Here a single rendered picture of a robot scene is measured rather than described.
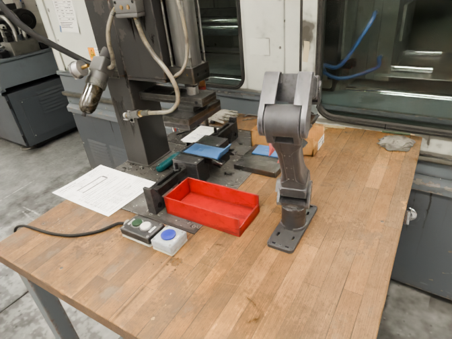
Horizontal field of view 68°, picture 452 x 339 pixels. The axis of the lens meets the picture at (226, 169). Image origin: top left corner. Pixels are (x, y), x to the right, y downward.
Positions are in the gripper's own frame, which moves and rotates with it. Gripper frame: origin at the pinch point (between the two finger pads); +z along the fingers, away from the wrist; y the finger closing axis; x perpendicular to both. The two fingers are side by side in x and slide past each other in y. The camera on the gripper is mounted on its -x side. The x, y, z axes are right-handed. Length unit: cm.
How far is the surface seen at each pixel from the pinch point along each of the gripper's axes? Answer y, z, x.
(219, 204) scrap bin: 3.1, 14.8, 16.0
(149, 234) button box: 9.0, 16.4, 38.4
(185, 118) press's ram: 26.4, 0.8, 12.2
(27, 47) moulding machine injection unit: 291, 162, -87
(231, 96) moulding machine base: 47, 32, -56
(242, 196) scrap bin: -1.0, 7.8, 13.8
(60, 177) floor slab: 167, 211, -40
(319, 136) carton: -3.2, 6.3, -35.2
